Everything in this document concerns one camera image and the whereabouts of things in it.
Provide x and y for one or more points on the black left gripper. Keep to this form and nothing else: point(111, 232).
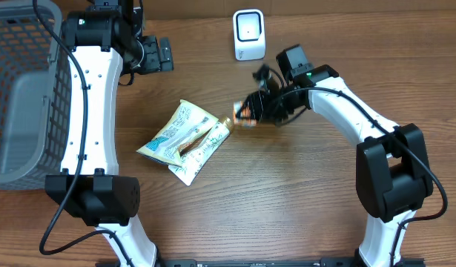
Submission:
point(154, 62)

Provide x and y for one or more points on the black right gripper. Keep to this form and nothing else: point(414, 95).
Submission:
point(259, 109)

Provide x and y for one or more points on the orange tissue pack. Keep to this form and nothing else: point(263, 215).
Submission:
point(242, 115)

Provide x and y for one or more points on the cream wet wipes pack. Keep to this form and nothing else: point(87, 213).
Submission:
point(188, 123)

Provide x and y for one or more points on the white tube gold cap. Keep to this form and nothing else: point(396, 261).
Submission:
point(194, 160)

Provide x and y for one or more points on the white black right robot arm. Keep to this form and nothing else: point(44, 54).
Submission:
point(393, 176)

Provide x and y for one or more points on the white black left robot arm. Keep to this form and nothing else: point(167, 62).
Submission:
point(104, 42)

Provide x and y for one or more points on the white barcode scanner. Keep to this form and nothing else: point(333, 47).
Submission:
point(249, 35)

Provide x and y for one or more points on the dark grey plastic basket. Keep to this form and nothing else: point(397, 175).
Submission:
point(35, 94)

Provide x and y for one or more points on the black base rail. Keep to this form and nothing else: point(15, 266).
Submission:
point(324, 262)

